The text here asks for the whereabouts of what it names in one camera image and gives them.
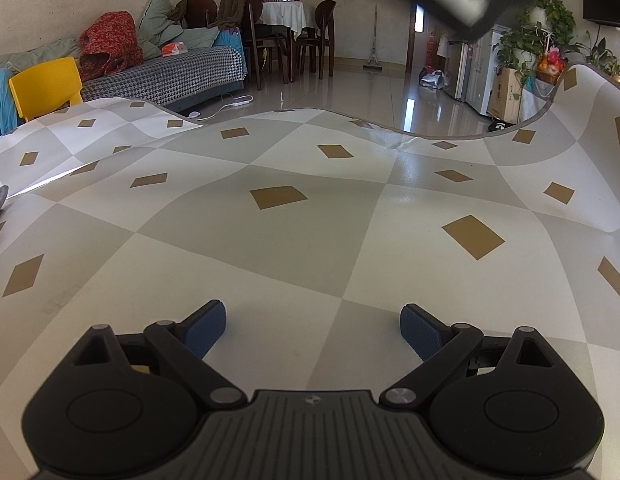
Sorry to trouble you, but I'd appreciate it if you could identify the grey green cushion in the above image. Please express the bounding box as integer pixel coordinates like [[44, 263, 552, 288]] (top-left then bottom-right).
[[136, 0, 191, 62]]

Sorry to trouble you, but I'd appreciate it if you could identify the white freezer cabinet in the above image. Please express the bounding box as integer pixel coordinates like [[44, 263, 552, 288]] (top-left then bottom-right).
[[470, 24, 516, 117]]

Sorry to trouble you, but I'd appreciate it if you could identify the checkered diamond pattern tablecloth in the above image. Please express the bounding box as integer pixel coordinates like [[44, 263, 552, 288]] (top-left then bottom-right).
[[0, 62, 620, 480]]

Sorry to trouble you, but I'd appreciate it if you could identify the red patterned cloth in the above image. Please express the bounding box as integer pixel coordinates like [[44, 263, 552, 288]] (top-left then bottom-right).
[[79, 10, 144, 82]]

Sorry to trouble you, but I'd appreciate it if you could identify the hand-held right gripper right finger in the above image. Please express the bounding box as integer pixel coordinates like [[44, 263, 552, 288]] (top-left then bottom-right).
[[380, 303, 566, 409]]

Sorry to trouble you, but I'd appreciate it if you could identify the dining table with tablecloth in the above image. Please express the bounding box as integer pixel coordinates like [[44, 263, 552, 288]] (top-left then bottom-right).
[[259, 1, 309, 83]]

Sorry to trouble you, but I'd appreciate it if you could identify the blue patterned cloth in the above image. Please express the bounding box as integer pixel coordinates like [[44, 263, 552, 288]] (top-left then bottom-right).
[[0, 67, 17, 142]]

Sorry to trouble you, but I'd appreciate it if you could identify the fruit basket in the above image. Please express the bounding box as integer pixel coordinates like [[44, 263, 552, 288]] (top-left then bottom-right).
[[534, 47, 566, 87]]

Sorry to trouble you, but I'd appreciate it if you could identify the dark wooden dining chair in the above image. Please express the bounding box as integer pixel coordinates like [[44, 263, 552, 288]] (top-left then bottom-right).
[[182, 0, 291, 92], [295, 0, 337, 79]]

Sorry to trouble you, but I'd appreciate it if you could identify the olive garment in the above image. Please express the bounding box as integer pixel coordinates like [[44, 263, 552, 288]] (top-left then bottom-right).
[[207, 0, 254, 31]]

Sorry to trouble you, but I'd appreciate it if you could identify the yellow plastic chair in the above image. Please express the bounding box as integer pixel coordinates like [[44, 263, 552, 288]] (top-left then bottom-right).
[[9, 57, 85, 124]]

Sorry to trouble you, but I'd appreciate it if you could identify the cardboard box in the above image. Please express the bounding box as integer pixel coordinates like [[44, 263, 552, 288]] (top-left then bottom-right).
[[486, 67, 524, 127]]

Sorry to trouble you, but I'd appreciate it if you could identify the green blanket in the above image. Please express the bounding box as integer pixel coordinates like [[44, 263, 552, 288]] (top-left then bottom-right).
[[0, 35, 84, 75]]

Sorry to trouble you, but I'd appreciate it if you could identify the houndstooth covered sofa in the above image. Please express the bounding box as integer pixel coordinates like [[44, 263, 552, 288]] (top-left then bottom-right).
[[80, 45, 247, 111]]

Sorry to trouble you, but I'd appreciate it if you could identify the silver refrigerator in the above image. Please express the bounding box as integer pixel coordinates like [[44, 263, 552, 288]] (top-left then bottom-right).
[[447, 40, 483, 103]]

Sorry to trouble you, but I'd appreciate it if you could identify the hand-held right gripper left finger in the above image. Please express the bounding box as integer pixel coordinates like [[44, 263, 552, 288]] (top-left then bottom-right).
[[70, 300, 249, 407]]

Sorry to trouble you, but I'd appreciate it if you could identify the green potted plant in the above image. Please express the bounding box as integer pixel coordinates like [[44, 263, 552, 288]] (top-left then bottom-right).
[[492, 0, 579, 82]]

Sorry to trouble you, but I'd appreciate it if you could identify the broom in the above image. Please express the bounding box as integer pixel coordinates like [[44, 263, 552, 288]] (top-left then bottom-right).
[[363, 5, 384, 72]]

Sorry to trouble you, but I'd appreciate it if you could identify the silver plastic bag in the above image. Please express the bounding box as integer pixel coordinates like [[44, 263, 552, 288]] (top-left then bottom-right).
[[420, 66, 449, 92]]

